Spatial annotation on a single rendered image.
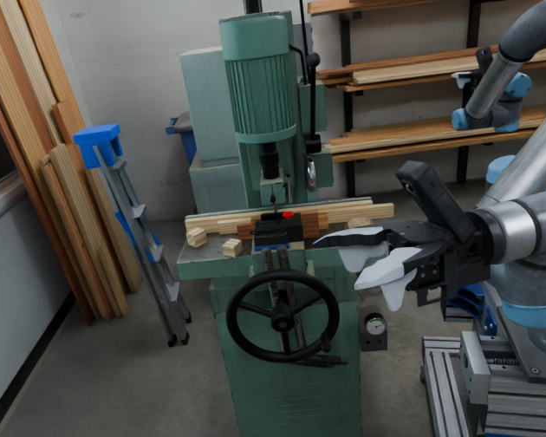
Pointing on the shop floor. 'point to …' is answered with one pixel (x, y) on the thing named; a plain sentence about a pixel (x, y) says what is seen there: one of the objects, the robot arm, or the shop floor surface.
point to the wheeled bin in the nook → (182, 125)
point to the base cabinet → (295, 378)
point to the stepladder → (107, 148)
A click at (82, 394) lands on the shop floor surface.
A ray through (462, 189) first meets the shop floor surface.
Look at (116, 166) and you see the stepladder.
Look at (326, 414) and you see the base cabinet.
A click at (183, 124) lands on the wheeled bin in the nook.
